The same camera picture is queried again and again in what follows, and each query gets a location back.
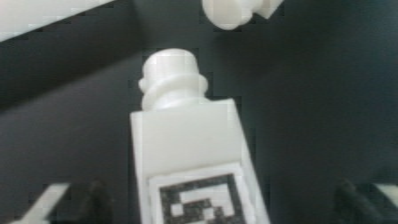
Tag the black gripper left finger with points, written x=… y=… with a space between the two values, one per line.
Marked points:
x=74 y=203

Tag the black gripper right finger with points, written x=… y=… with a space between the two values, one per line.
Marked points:
x=367 y=203

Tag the white table leg with tag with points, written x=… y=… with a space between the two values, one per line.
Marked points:
x=196 y=177

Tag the white table leg middle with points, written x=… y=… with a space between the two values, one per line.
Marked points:
x=230 y=12

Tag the white obstacle fence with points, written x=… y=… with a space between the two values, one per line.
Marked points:
x=27 y=14

